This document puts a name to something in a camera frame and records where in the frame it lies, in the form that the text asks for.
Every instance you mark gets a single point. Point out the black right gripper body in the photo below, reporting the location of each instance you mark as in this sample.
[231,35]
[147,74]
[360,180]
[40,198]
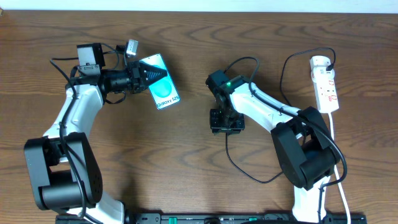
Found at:
[226,122]

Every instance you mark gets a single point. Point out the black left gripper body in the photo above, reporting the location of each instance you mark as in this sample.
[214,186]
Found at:
[135,77]

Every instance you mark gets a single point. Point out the blue screen Galaxy smartphone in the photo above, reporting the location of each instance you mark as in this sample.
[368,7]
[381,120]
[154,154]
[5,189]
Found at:
[164,92]

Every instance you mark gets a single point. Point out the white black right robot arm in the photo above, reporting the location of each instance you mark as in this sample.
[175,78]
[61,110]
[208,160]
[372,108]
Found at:
[305,149]

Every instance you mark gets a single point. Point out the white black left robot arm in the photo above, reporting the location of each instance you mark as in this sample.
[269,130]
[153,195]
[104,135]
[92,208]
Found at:
[64,174]

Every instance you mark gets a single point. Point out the white USB charger adapter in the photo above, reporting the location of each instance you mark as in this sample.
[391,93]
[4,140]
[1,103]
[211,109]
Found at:
[321,68]

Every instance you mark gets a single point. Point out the white power strip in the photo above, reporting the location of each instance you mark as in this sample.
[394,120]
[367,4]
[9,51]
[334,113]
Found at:
[326,96]

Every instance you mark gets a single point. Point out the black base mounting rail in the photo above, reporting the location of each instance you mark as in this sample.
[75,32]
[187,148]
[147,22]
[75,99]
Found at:
[156,218]

